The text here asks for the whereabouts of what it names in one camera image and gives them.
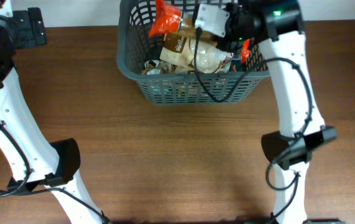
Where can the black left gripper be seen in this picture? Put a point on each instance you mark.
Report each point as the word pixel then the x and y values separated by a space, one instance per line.
pixel 32 27

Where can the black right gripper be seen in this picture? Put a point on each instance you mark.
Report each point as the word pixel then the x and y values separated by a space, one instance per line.
pixel 224 44

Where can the white rice bag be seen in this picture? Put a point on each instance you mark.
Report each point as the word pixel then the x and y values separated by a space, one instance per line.
pixel 181 51

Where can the orange spaghetti packet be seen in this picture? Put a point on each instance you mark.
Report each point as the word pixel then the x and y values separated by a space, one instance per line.
pixel 206 22

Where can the beige nuts bag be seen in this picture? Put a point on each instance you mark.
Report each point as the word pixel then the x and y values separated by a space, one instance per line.
pixel 157 67

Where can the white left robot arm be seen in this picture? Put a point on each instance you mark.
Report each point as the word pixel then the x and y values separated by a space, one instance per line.
pixel 37 165

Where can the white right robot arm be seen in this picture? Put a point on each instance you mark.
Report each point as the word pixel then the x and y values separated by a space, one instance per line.
pixel 302 128

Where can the grey plastic basket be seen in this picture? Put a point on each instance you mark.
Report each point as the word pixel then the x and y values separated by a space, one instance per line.
pixel 185 85

